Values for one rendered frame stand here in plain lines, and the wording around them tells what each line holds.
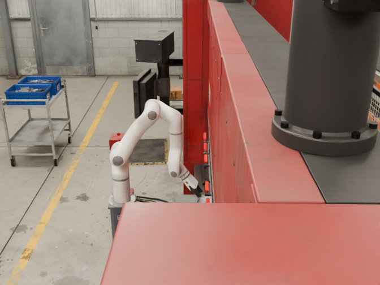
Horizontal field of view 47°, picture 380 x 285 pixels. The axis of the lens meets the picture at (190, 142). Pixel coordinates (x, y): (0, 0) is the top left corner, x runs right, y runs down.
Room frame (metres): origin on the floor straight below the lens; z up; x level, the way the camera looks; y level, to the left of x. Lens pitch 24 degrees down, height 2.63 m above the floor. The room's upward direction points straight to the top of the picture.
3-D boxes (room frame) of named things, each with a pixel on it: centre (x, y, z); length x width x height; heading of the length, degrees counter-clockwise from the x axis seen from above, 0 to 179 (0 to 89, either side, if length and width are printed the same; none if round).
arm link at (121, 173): (2.73, 0.48, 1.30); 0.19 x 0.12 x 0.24; 4
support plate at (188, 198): (2.69, -0.03, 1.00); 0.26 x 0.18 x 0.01; 89
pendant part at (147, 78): (3.93, 0.41, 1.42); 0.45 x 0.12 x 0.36; 170
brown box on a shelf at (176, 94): (5.18, 0.21, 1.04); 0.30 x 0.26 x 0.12; 1
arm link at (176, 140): (2.69, 0.10, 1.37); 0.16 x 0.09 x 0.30; 169
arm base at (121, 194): (2.70, 0.48, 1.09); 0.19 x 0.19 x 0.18
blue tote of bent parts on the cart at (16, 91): (5.46, 2.08, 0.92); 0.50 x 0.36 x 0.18; 91
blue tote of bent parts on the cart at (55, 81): (5.88, 2.07, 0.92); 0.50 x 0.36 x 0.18; 91
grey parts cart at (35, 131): (5.63, 2.07, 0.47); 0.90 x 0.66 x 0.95; 1
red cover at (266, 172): (2.04, -0.16, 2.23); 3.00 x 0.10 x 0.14; 179
